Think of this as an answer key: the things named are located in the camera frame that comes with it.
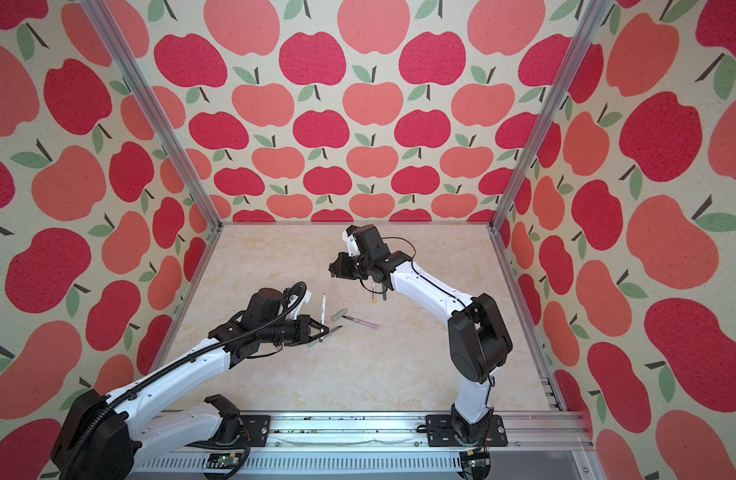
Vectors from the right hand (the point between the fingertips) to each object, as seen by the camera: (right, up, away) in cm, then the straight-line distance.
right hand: (336, 266), depth 85 cm
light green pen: (-1, -18, -7) cm, 19 cm away
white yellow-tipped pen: (+11, -6, -12) cm, 17 cm away
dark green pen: (+13, -6, -13) cm, 19 cm away
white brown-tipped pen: (-3, -13, -7) cm, 15 cm away
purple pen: (+7, -18, +8) cm, 21 cm away
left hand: (0, -18, -8) cm, 20 cm away
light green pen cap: (0, -16, +11) cm, 20 cm away
